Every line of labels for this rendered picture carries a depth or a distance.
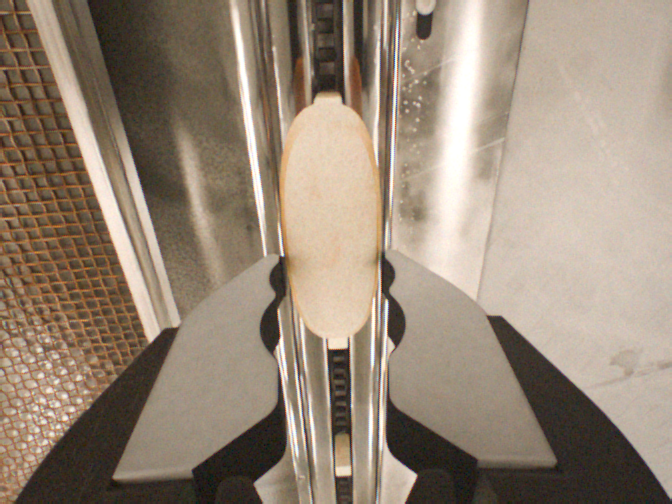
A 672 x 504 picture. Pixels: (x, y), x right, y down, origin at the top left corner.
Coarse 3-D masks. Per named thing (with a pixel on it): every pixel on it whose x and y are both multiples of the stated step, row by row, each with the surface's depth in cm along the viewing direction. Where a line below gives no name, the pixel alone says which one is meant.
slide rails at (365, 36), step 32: (288, 0) 17; (352, 0) 17; (384, 0) 17; (288, 32) 17; (352, 32) 17; (384, 32) 17; (288, 64) 18; (352, 64) 18; (384, 64) 18; (288, 96) 19; (352, 96) 19; (384, 96) 19; (288, 128) 19; (384, 128) 19; (384, 160) 20; (320, 352) 27; (352, 352) 27; (320, 384) 28; (352, 384) 28; (320, 416) 30; (352, 416) 30; (320, 448) 32; (352, 448) 32; (320, 480) 34
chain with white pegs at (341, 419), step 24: (312, 0) 17; (336, 0) 17; (336, 48) 18; (336, 72) 19; (336, 96) 17; (336, 360) 28; (336, 384) 30; (336, 408) 32; (336, 432) 32; (336, 456) 31
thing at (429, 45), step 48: (432, 0) 16; (480, 0) 16; (528, 0) 16; (432, 48) 17; (480, 48) 17; (432, 96) 18; (480, 96) 18; (432, 144) 19; (480, 144) 19; (432, 192) 20; (480, 192) 20; (432, 240) 21; (480, 240) 21; (384, 432) 29; (384, 480) 32
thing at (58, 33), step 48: (48, 0) 12; (48, 48) 14; (96, 96) 15; (0, 144) 15; (48, 144) 15; (96, 144) 15; (0, 192) 16; (96, 192) 16; (0, 240) 17; (48, 240) 17; (0, 288) 18; (96, 288) 19; (144, 288) 18; (96, 336) 20; (144, 336) 21; (0, 384) 20; (48, 384) 21; (0, 432) 22
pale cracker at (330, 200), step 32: (320, 128) 12; (352, 128) 12; (288, 160) 12; (320, 160) 12; (352, 160) 12; (288, 192) 13; (320, 192) 13; (352, 192) 13; (288, 224) 13; (320, 224) 13; (352, 224) 13; (288, 256) 14; (320, 256) 14; (352, 256) 14; (320, 288) 14; (352, 288) 15; (320, 320) 15; (352, 320) 16
